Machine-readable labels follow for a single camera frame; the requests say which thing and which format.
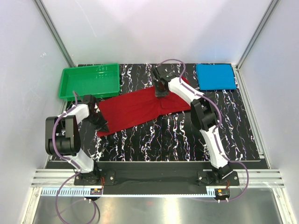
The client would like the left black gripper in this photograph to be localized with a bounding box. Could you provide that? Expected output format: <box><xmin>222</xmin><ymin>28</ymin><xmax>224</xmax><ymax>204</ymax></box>
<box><xmin>85</xmin><ymin>111</ymin><xmax>109</xmax><ymax>133</ymax></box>

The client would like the red t shirt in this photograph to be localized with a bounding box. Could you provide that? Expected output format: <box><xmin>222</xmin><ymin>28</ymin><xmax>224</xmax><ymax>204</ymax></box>
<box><xmin>97</xmin><ymin>86</ymin><xmax>191</xmax><ymax>137</ymax></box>

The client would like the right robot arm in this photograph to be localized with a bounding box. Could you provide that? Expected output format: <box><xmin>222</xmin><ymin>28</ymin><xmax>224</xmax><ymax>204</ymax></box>
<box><xmin>151</xmin><ymin>66</ymin><xmax>233</xmax><ymax>185</ymax></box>

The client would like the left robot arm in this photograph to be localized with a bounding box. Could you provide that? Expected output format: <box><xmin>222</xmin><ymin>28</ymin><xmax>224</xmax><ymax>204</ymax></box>
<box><xmin>45</xmin><ymin>95</ymin><xmax>109</xmax><ymax>185</ymax></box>

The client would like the green plastic tray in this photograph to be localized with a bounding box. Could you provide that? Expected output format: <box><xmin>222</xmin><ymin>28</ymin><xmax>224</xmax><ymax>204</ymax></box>
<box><xmin>58</xmin><ymin>63</ymin><xmax>120</xmax><ymax>101</ymax></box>

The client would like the folded blue t shirt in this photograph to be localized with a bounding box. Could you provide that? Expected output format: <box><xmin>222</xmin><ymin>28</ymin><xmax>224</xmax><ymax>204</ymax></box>
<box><xmin>196</xmin><ymin>64</ymin><xmax>236</xmax><ymax>91</ymax></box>

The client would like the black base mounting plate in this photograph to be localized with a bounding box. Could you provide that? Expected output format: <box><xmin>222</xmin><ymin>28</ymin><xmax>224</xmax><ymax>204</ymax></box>
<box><xmin>74</xmin><ymin>161</ymin><xmax>240</xmax><ymax>197</ymax></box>

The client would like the left small connector board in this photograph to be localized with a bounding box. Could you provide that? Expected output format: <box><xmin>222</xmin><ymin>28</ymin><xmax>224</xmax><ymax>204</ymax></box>
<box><xmin>90</xmin><ymin>188</ymin><xmax>103</xmax><ymax>195</ymax></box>

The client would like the small connector board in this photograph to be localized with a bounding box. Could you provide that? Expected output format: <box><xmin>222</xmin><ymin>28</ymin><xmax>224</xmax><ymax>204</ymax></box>
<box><xmin>90</xmin><ymin>188</ymin><xmax>103</xmax><ymax>195</ymax></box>
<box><xmin>215</xmin><ymin>189</ymin><xmax>230</xmax><ymax>198</ymax></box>

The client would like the right small connector board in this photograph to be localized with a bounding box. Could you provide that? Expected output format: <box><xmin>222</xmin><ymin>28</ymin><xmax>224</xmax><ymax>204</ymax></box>
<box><xmin>215</xmin><ymin>189</ymin><xmax>230</xmax><ymax>198</ymax></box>

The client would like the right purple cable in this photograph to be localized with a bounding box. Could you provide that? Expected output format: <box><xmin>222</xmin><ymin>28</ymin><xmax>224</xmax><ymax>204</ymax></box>
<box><xmin>157</xmin><ymin>58</ymin><xmax>250</xmax><ymax>202</ymax></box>

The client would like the purple cable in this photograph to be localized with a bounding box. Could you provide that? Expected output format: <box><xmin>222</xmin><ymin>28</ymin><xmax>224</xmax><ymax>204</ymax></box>
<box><xmin>52</xmin><ymin>91</ymin><xmax>100</xmax><ymax>224</ymax></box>
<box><xmin>157</xmin><ymin>58</ymin><xmax>250</xmax><ymax>202</ymax></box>

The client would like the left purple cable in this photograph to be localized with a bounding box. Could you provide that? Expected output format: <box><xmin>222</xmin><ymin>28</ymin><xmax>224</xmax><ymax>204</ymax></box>
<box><xmin>52</xmin><ymin>91</ymin><xmax>100</xmax><ymax>224</ymax></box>

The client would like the left aluminium corner post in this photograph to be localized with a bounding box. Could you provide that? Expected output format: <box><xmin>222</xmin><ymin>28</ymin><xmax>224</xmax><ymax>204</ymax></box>
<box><xmin>33</xmin><ymin>0</ymin><xmax>76</xmax><ymax>67</ymax></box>

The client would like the aluminium corner post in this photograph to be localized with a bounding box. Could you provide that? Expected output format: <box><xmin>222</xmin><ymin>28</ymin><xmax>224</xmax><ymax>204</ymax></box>
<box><xmin>235</xmin><ymin>0</ymin><xmax>281</xmax><ymax>70</ymax></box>
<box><xmin>33</xmin><ymin>0</ymin><xmax>76</xmax><ymax>67</ymax></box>

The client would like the right aluminium corner post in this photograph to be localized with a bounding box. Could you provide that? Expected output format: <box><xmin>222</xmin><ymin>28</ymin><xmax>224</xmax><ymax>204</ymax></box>
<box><xmin>235</xmin><ymin>0</ymin><xmax>281</xmax><ymax>70</ymax></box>

